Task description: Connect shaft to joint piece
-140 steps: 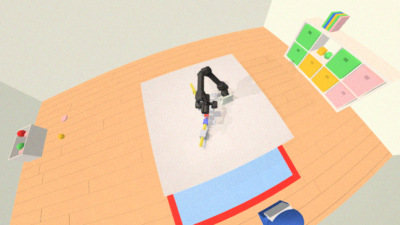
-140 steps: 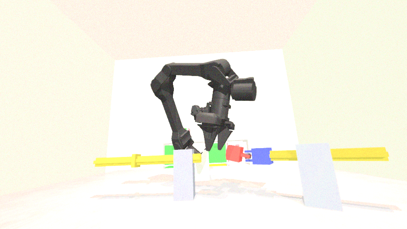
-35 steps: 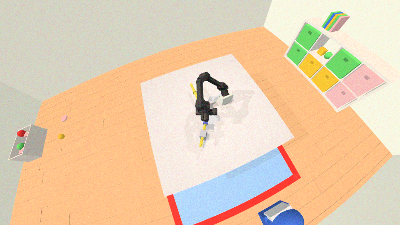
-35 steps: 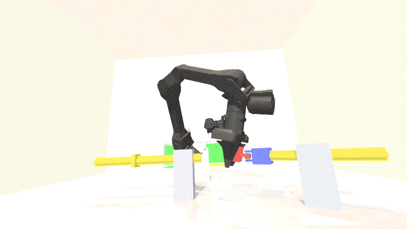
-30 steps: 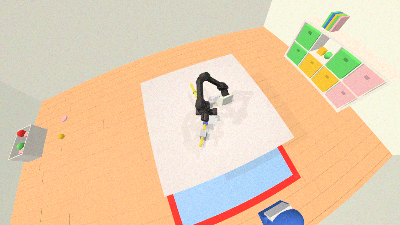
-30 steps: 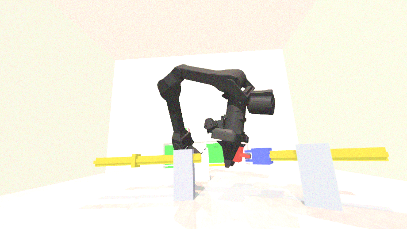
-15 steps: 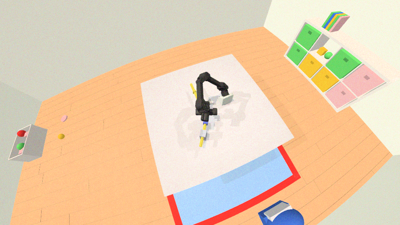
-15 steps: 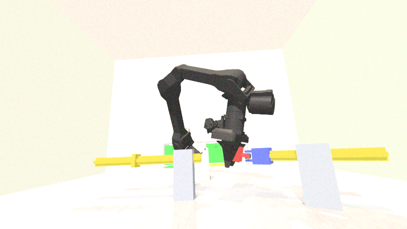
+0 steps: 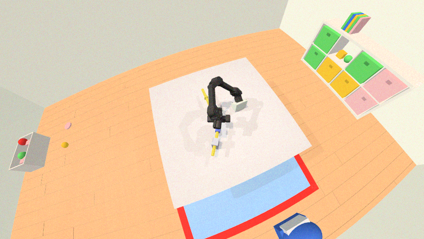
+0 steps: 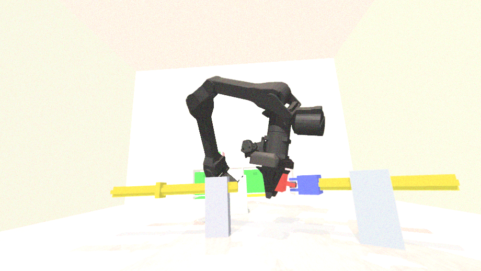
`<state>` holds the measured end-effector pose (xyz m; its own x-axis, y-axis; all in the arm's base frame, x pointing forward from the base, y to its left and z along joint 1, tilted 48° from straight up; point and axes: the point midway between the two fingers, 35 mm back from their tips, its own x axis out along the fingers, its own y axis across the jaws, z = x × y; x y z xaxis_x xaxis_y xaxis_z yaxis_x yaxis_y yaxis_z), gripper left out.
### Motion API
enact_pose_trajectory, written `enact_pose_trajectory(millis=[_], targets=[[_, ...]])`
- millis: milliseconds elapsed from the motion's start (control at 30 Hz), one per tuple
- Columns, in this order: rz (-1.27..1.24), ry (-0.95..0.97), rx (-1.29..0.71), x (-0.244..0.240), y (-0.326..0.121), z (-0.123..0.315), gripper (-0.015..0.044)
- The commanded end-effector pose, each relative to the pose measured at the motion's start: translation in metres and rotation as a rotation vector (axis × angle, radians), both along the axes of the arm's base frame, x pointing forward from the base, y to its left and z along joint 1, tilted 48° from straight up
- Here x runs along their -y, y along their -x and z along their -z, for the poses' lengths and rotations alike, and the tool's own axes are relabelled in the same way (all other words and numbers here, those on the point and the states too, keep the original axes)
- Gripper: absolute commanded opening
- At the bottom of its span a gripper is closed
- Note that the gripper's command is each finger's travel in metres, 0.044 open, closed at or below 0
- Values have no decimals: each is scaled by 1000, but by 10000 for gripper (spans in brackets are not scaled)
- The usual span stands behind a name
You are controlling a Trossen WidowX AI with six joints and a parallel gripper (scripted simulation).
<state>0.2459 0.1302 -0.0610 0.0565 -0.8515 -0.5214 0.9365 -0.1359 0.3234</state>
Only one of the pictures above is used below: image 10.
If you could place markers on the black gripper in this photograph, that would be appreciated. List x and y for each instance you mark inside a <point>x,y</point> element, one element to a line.
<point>273,161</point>

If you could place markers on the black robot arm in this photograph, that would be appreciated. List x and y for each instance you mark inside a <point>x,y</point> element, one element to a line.
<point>270,96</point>

